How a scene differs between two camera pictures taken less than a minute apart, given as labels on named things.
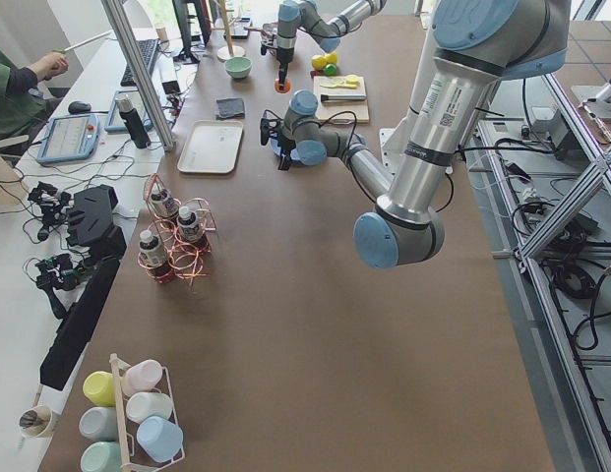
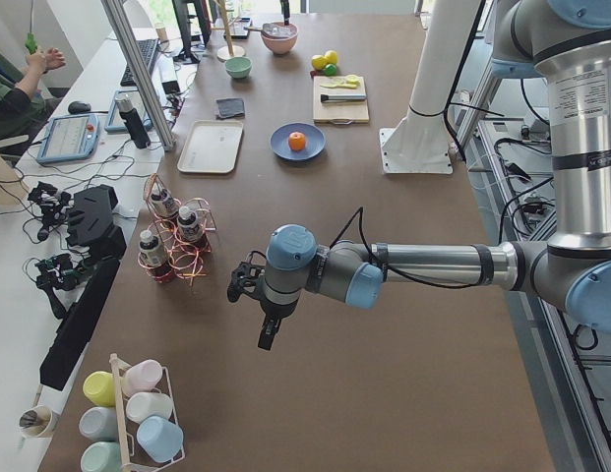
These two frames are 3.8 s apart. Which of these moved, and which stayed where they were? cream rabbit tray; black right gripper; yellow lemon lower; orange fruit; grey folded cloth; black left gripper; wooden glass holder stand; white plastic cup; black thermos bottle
Moved: orange fruit; black left gripper; black right gripper
Stayed: wooden glass holder stand; cream rabbit tray; yellow lemon lower; white plastic cup; black thermos bottle; grey folded cloth
